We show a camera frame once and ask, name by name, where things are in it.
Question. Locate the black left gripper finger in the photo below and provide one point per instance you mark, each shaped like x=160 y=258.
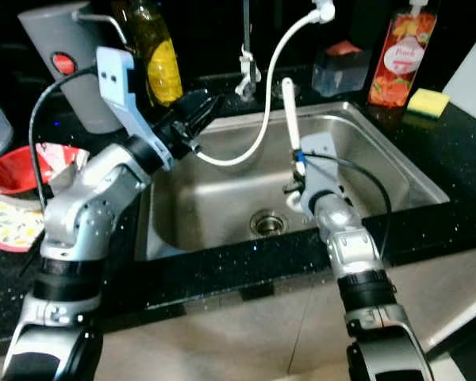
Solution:
x=198 y=105
x=205 y=119

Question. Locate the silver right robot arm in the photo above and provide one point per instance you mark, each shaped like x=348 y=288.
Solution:
x=349 y=238

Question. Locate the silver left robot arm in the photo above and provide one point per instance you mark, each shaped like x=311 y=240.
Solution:
x=79 y=210

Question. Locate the metal sink drain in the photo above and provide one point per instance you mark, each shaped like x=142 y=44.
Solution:
x=268 y=224

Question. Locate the olive oil bottle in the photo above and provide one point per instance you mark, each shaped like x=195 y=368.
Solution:
x=160 y=67

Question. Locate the metal sink faucet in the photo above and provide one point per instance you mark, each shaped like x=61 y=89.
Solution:
x=247 y=67

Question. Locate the stainless steel sink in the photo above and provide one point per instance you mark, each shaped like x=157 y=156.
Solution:
x=214 y=206

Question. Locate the grey box with red top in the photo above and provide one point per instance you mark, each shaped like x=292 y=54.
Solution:
x=341 y=73

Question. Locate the white stained paper tissue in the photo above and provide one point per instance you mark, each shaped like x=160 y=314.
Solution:
x=67 y=165

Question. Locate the tall grey container red logo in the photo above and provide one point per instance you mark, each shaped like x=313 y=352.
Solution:
x=67 y=91

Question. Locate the peach dish soap bottle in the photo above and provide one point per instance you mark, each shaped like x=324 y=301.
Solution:
x=401 y=63

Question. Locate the yellow sponge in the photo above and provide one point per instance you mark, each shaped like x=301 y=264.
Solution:
x=428 y=103

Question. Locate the red bowl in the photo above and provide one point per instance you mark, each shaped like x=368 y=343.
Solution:
x=16 y=171

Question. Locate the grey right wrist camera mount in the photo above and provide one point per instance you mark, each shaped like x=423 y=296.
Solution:
x=321 y=178

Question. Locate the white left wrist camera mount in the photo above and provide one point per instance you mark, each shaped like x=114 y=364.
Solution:
x=120 y=86

